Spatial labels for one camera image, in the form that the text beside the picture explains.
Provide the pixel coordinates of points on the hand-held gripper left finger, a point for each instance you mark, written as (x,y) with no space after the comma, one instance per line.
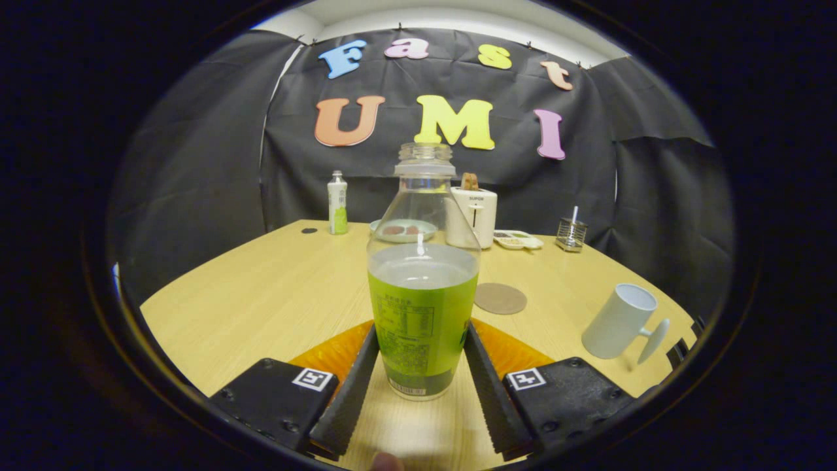
(346,399)

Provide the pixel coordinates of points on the clear juice bottle green label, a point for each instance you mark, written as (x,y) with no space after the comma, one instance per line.
(422,314)

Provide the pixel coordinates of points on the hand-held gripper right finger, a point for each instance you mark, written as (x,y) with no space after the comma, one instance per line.
(494,399)

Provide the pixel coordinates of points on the small white and green bottle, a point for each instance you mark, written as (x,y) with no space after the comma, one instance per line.
(337,206)

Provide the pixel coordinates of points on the black clamp on table edge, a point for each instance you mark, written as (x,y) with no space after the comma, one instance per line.
(680,351)

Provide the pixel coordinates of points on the wooden table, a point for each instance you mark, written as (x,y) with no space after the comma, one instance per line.
(261,294)

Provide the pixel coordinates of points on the white divided snack tray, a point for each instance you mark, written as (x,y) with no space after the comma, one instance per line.
(520,241)

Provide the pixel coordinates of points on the round brown coaster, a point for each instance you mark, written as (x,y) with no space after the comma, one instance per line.
(500,299)

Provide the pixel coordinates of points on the pale green plate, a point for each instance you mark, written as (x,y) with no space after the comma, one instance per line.
(377,229)

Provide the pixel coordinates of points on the white toaster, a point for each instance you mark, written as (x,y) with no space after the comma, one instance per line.
(485,216)

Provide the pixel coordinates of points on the brown toast slice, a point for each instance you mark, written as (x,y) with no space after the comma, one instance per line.
(469,181)

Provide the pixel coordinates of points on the white cup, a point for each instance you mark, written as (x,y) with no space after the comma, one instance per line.
(614,327)

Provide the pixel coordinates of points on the black backdrop cloth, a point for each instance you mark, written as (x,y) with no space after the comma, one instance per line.
(196,163)

